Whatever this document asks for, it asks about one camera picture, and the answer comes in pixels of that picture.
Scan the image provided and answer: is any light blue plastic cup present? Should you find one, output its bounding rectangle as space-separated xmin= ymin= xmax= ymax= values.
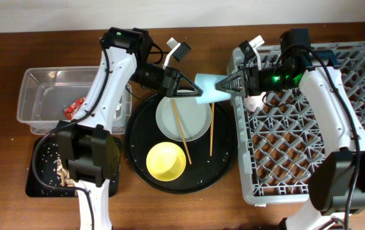
xmin=194 ymin=73 xmax=231 ymax=104

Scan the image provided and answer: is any wooden chopstick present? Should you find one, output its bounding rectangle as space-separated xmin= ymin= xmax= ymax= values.
xmin=171 ymin=99 xmax=192 ymax=165
xmin=210 ymin=102 xmax=215 ymax=157

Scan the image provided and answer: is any pink plastic cup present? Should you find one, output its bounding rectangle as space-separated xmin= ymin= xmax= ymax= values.
xmin=243 ymin=92 xmax=266 ymax=112

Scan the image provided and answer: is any grey round plate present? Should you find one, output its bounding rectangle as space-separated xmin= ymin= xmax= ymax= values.
xmin=155 ymin=97 xmax=212 ymax=142

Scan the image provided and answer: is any white tissue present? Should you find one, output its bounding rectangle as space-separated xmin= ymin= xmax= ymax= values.
xmin=114 ymin=102 xmax=122 ymax=118

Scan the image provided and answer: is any yellow bowl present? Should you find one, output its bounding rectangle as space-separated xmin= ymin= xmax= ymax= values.
xmin=146 ymin=142 xmax=187 ymax=182

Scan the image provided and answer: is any red strawberry cake wrapper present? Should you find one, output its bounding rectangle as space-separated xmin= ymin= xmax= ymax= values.
xmin=63 ymin=97 xmax=86 ymax=120

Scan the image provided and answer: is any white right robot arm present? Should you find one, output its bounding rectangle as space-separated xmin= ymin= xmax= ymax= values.
xmin=215 ymin=28 xmax=365 ymax=229

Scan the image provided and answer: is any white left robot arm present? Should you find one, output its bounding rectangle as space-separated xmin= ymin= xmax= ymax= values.
xmin=56 ymin=27 xmax=203 ymax=229

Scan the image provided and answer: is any grey dishwasher rack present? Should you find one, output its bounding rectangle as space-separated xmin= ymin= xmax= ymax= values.
xmin=231 ymin=42 xmax=365 ymax=206

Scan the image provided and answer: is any clear plastic waste bin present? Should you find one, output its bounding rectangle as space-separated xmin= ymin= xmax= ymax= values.
xmin=17 ymin=65 xmax=133 ymax=136

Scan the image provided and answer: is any black round tray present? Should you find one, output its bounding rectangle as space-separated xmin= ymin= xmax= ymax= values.
xmin=125 ymin=93 xmax=237 ymax=194

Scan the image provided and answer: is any black rectangular tray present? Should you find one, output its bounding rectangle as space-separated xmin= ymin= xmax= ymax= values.
xmin=25 ymin=136 xmax=122 ymax=198

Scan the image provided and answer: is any food scraps and rice pile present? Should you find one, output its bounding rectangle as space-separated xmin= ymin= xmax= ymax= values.
xmin=54 ymin=158 xmax=74 ymax=187

